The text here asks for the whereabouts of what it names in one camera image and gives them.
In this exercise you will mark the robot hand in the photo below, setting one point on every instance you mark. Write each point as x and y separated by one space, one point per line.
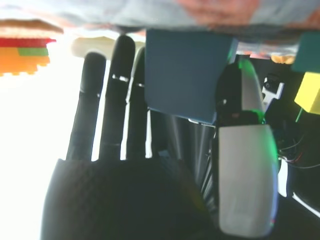
120 197

